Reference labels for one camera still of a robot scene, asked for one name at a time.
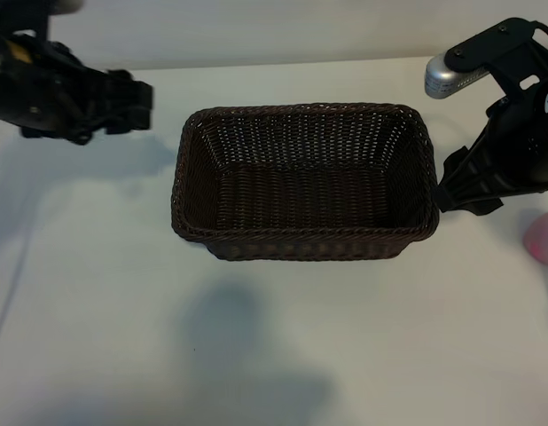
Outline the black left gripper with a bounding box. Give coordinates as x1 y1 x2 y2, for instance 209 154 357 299
0 37 153 143

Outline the pink peach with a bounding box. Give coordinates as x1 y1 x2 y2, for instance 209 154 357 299
523 210 548 267

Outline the black right camera mount bracket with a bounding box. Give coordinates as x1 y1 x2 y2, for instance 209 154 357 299
446 17 548 90

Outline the dark brown wicker basket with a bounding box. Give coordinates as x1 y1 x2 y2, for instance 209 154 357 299
169 102 440 263

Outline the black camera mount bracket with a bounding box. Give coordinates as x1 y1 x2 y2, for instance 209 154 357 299
0 0 51 43
446 17 548 90

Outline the black left camera mount bracket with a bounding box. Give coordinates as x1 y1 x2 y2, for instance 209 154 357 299
0 0 51 43

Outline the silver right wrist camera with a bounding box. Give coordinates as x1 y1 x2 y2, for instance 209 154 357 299
423 52 495 97

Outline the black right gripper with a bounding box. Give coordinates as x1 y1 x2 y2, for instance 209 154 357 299
437 77 548 218

